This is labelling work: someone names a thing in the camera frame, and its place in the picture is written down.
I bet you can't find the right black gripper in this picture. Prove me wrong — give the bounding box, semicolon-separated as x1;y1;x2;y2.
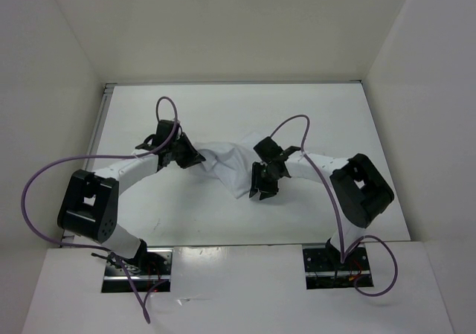
248;161;280;200

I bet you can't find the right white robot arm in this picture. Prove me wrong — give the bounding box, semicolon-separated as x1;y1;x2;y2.
249;137;395;269

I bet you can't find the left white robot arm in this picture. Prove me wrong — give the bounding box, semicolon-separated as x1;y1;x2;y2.
57;121;205;274

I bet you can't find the white skirt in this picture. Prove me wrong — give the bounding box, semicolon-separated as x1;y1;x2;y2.
190;132;264;199

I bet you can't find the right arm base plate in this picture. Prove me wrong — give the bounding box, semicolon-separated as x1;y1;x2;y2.
302;244;373;290

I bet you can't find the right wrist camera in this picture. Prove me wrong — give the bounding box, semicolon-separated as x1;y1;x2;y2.
280;146;300;159

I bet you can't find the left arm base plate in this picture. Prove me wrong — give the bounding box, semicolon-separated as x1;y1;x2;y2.
101;248;173;294

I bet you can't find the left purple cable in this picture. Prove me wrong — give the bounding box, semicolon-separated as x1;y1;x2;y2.
21;96;182;324

